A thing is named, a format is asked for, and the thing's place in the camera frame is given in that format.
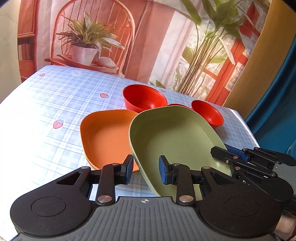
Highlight teal curtain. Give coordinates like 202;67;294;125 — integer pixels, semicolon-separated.
245;43;296;159

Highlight orange plate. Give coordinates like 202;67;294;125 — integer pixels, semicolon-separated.
80;109;140;173

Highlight blue plaid strawberry tablecloth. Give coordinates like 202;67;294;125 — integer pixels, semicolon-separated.
0;65;261;241

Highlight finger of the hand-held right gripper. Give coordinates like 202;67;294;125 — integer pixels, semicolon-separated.
210;146;279;180
225;145;296;167

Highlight green plate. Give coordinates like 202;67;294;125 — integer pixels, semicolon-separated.
129;107;232;197

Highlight person's right forearm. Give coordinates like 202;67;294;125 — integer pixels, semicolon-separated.
276;214;296;241

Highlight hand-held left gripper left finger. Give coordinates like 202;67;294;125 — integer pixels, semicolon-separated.
55;154;134;206

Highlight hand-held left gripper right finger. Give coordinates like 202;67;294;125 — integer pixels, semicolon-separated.
158;155;232;206

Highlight yellow curtain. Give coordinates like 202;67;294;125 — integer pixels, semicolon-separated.
223;0;296;121

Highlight printed plant backdrop cloth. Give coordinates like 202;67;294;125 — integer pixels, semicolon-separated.
17;0;274;107

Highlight large red bowl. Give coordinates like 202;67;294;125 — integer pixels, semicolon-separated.
122;85;168;112

